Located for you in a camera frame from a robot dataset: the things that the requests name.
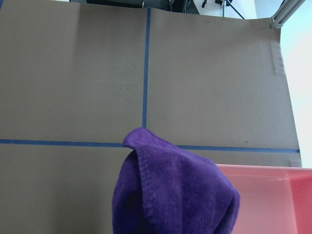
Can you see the corner aluminium frame post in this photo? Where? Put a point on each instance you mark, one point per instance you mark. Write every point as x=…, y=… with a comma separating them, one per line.
x=284, y=12

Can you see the pink plastic bin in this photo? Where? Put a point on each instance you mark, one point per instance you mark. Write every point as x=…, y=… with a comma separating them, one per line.
x=274, y=200

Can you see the purple microfiber cloth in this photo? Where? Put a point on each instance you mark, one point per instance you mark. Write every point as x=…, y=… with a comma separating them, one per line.
x=162, y=189

